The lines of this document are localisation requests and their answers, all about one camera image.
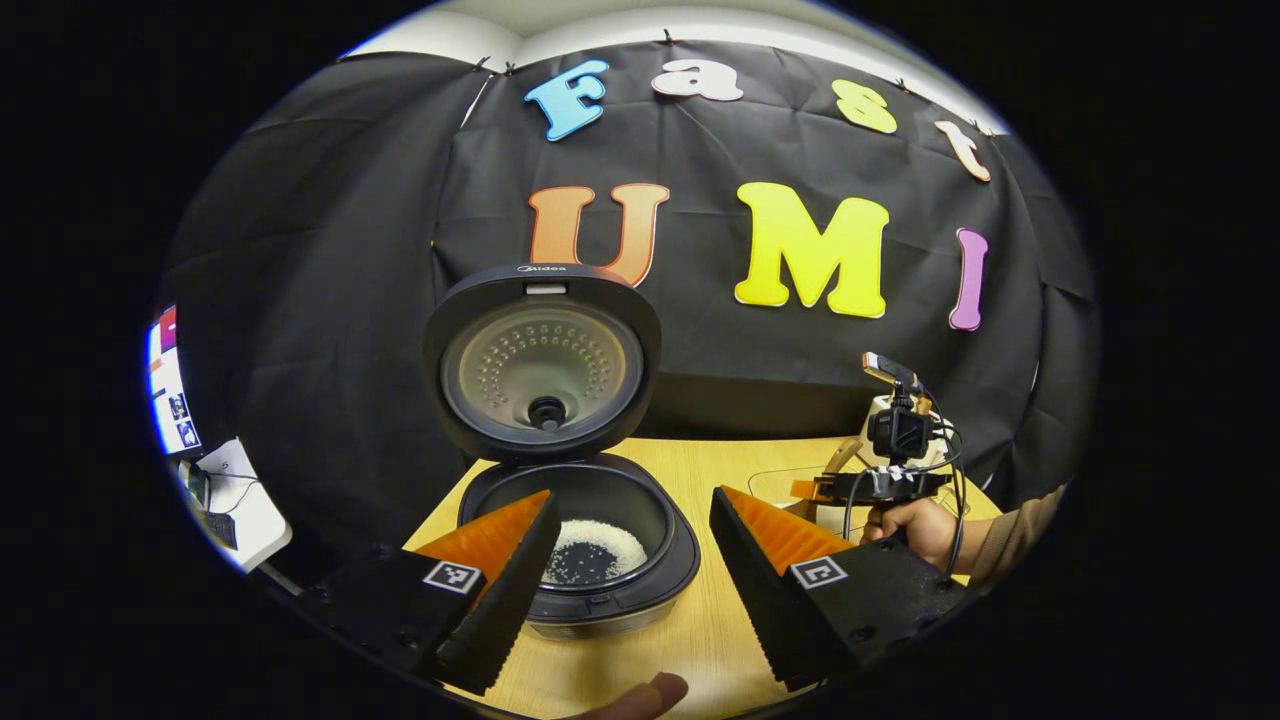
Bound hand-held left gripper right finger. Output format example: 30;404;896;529
709;486;976;693

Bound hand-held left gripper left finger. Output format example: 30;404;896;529
300;489;562;697

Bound clear box of white rice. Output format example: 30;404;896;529
748;463;881;531

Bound white rice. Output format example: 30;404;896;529
545;518;649;586

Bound dark grey rice cooker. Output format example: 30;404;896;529
422;263;702;641

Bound white toaster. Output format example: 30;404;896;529
866;393;949;471

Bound black backdrop cloth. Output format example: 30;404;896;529
160;40;1101;561

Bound white side desk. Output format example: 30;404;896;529
185;437;294;574

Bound computer monitor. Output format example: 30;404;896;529
148;305;203;456

